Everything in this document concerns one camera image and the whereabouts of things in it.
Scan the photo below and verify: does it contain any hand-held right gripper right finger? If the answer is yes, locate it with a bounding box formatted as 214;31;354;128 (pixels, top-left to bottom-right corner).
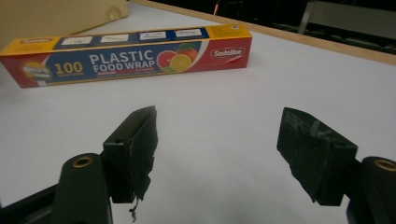
276;106;359;207

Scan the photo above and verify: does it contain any plastic wrap box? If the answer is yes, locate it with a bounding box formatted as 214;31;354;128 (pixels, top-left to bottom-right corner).
0;23;253;90

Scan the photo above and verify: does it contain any grey metal frame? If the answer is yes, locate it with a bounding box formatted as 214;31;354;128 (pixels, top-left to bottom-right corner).
297;0;396;41

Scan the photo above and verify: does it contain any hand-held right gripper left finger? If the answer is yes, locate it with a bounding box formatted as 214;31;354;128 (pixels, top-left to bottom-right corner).
102;105;159;204

